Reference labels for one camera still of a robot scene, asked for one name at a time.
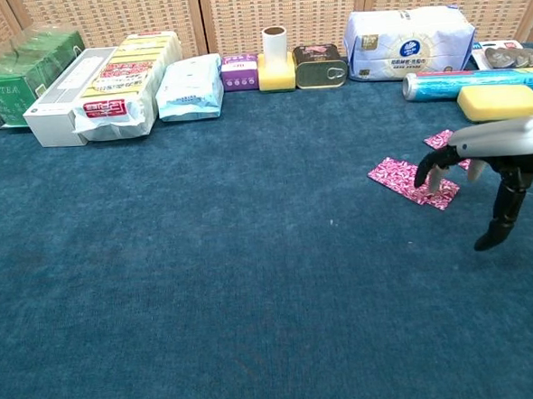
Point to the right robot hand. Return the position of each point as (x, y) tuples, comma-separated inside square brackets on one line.
[(507, 144)]

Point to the yellow rectangular sponge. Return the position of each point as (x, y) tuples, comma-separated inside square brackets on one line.
[(500, 101)]

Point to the correction tape blister pack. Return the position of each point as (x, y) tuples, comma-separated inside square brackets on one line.
[(511, 55)]

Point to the white blue tissue pack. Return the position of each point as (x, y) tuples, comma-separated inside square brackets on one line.
[(411, 46)]

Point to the gold luncheon meat can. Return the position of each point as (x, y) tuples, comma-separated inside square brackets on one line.
[(319, 72)]

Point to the yellow notched sponge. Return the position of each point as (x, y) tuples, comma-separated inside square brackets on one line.
[(276, 79)]

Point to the wicker folding screen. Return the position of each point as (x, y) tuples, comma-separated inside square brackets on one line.
[(281, 4)]

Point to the small purple box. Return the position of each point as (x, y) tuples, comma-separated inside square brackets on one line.
[(240, 74)]

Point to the teal felt table cover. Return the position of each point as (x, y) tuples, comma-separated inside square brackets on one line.
[(206, 257)]

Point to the light blue wet wipes pack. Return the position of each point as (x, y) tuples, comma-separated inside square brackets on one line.
[(189, 91)]

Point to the yellow sponge multipack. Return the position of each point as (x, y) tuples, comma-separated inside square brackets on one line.
[(119, 82)]

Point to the white power strip box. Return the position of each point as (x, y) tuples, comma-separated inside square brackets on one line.
[(49, 122)]

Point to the clear box green tea bags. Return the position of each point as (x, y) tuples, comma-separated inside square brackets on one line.
[(6, 95)]

